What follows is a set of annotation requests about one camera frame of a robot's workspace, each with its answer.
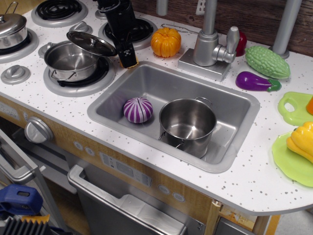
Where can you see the green toy cutting board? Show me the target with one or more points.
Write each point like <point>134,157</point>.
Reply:
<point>292,108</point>

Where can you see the purple toy eggplant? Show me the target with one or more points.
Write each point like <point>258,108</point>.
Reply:
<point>251,82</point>

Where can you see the orange toy piece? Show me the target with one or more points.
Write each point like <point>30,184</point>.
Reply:
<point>309,106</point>

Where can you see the grey stove knob middle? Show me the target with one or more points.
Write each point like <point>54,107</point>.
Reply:
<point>82,27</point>

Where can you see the yellow toy bell pepper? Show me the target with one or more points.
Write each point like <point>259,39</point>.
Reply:
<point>301,141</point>

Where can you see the black burner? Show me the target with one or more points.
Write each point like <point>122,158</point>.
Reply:
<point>140,36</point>
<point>99,80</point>
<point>59,13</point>

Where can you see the lidded steel pot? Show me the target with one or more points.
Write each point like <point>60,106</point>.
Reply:
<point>12,27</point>

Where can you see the back left black burner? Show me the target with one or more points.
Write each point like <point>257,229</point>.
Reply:
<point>59,13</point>

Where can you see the grey stove knob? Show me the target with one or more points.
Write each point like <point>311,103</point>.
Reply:
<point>82,27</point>
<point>15,75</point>
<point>100,15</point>

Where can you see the grey stove knob front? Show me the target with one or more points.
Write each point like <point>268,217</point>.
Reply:
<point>15,75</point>

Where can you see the purple striped toy onion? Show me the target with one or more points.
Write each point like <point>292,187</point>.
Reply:
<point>138,110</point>

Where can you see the grey post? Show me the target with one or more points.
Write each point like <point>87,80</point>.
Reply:
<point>162,7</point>
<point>285,29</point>

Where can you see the grey post right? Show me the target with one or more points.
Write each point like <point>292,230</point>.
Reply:
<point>285,29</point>

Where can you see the back right black burner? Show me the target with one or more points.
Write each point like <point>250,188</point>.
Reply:
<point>140,36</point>

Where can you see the red toy apple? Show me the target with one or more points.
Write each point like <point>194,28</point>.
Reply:
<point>240,50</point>

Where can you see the silver toy faucet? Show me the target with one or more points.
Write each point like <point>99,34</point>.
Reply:
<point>209,58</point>

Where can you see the blue clamp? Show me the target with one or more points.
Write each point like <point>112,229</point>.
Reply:
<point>20,200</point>

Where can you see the steel pot lid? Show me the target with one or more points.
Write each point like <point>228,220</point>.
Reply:
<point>91,44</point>

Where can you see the light green plate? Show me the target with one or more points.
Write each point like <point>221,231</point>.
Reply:
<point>290,163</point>

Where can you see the steel pot on burner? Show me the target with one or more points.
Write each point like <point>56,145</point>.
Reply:
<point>68,62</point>

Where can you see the front left black burner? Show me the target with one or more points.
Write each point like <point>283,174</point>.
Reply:
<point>99,80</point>

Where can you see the grey stove knob back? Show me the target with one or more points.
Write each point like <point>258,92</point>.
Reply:
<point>100,15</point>

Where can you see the grey toy sink basin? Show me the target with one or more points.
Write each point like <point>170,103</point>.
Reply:
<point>235,112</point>

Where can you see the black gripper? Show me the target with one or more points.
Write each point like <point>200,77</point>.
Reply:
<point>121,19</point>

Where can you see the yellow toy corn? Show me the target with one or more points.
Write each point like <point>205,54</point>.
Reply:
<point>129,66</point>

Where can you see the far left burner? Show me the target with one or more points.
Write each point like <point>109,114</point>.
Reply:
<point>21,50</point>

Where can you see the grey post left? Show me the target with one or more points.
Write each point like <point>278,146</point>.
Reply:
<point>162,7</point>

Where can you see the grey oven dial knob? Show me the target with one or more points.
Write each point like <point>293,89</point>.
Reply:
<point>36,131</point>

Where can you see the steel pot in sink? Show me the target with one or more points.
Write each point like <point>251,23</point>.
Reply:
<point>187,124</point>

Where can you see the silver dishwasher door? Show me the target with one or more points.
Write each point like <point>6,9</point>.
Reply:
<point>113,207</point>

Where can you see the orange toy pumpkin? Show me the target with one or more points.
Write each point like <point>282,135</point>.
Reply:
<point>166,42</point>

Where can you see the green toy bitter melon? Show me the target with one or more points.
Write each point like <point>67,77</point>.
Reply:
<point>267,62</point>

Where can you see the silver oven door handle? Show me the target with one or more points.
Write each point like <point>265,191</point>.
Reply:
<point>16,165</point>

